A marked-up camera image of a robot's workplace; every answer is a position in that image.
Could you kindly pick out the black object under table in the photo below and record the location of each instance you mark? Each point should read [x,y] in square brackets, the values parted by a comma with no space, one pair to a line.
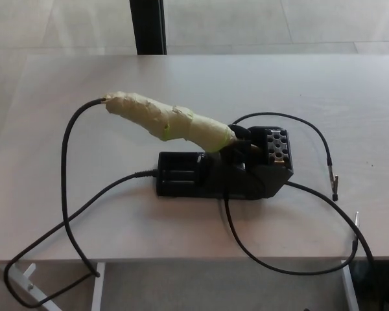
[382,285]

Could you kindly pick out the black pillar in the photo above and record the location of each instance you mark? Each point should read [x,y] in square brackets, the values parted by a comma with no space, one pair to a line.
[149,26]

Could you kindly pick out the white table leg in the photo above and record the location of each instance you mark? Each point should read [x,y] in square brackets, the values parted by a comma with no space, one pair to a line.
[350,291]
[96,294]

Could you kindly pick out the tape-wrapped soldering iron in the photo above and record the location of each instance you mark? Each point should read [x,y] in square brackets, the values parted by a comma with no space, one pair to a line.
[168,120]

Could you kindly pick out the white diagonal table brace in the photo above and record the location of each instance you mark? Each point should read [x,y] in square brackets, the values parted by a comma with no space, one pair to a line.
[16,278]

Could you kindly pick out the black soldering station base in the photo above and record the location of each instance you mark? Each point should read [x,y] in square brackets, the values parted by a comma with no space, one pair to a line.
[181,181]

